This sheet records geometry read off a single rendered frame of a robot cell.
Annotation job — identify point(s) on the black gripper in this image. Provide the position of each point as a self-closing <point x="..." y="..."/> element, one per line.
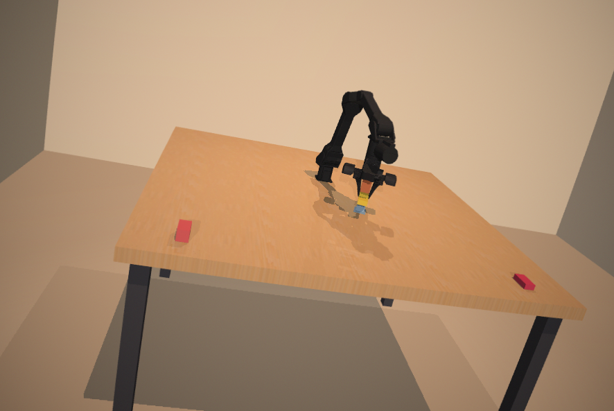
<point x="350" y="169"/>

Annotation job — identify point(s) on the yellow bar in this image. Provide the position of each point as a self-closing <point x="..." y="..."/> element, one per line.
<point x="364" y="193"/>

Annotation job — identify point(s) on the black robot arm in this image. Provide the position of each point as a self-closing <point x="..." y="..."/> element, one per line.
<point x="381" y="144"/>

